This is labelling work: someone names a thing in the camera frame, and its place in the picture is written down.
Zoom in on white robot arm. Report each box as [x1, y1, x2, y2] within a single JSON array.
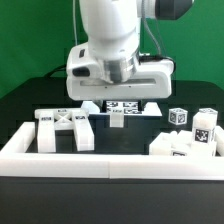
[[66, 0, 194, 100]]

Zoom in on white chair back part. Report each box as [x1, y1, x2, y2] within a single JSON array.
[[35, 108, 94, 153]]

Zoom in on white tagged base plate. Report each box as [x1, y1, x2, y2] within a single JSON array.
[[81, 101, 162, 117]]

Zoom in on white tagged cube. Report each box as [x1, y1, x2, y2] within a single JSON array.
[[168, 108, 188, 125], [199, 108, 218, 114]]

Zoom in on white chair seat part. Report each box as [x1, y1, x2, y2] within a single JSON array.
[[149, 130, 217, 157]]

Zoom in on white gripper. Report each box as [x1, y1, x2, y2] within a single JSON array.
[[66, 44, 174, 100]]

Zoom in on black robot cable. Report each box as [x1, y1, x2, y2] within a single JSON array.
[[44, 64, 69, 79]]

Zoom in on thin white cable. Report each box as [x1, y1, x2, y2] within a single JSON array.
[[72, 0, 80, 48]]

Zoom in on white U-shaped fence frame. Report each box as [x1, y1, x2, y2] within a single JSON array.
[[0, 122, 224, 180]]

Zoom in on left white tagged cube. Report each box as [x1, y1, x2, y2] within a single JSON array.
[[168, 108, 188, 125]]

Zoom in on right white tagged cube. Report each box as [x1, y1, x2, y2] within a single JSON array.
[[199, 108, 218, 114]]

